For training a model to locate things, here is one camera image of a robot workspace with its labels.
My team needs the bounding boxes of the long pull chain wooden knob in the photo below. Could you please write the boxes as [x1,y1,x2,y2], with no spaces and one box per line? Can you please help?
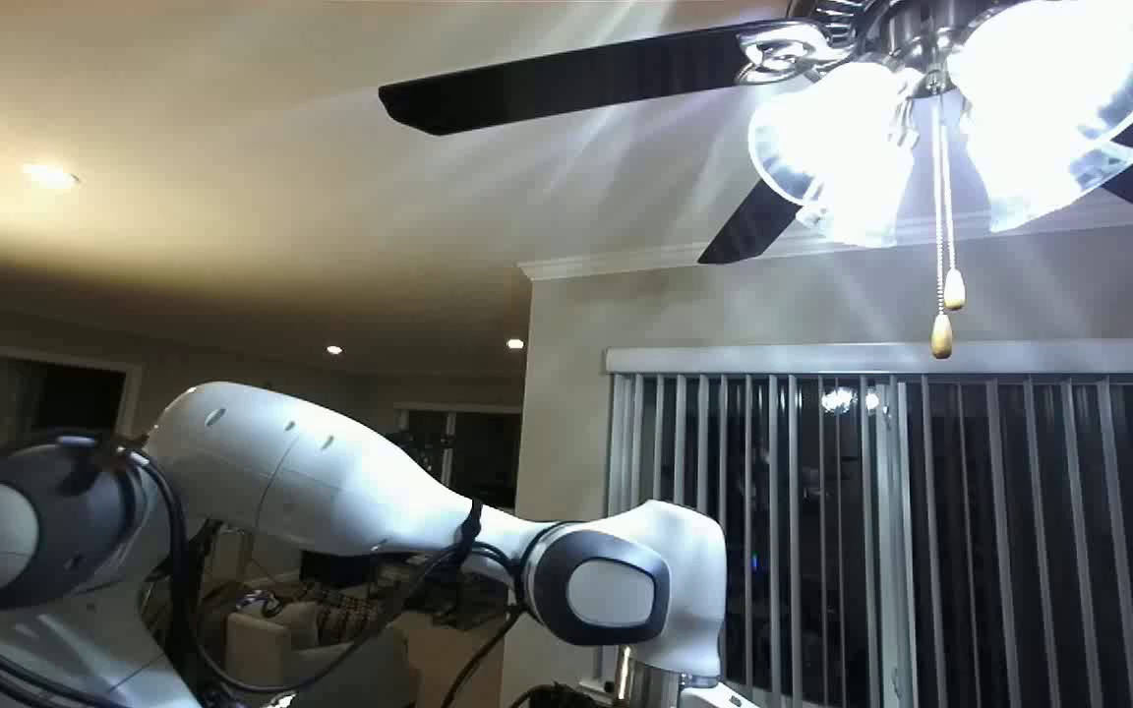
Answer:
[930,95,960,361]

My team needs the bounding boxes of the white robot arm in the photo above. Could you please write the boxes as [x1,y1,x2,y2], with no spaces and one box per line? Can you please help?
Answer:
[0,381,730,708]

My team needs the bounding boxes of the dark ceiling fan with lights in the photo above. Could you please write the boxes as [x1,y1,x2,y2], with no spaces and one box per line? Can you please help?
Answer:
[378,0,1133,263]

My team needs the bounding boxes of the grey vertical window blinds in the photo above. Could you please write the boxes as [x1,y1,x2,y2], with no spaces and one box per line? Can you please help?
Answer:
[605,343,1133,708]

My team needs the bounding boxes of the short pull chain wooden knob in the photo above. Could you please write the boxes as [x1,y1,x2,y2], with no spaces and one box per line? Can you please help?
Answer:
[934,104,967,313]

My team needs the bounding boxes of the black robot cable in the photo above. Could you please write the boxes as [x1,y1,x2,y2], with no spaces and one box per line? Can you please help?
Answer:
[92,436,533,708]

